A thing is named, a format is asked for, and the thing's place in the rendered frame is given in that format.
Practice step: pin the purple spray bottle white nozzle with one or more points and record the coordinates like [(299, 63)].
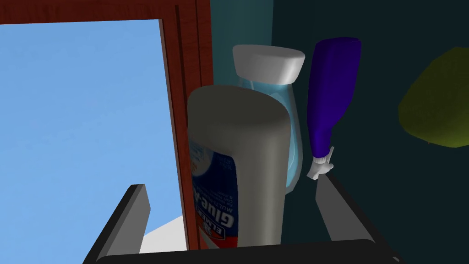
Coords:
[(329, 95)]

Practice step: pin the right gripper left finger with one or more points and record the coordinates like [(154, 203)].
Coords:
[(126, 223)]

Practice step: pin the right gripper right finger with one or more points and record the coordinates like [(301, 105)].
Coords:
[(339, 216)]

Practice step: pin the clear blue bottle white cap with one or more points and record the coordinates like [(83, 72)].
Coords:
[(273, 73)]

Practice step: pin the olive green rounded object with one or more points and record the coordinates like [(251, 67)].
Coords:
[(438, 101)]

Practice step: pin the red-brown framed window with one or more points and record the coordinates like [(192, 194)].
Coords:
[(84, 121)]

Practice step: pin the grey glue bottle blue label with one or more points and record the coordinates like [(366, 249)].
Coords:
[(256, 165)]

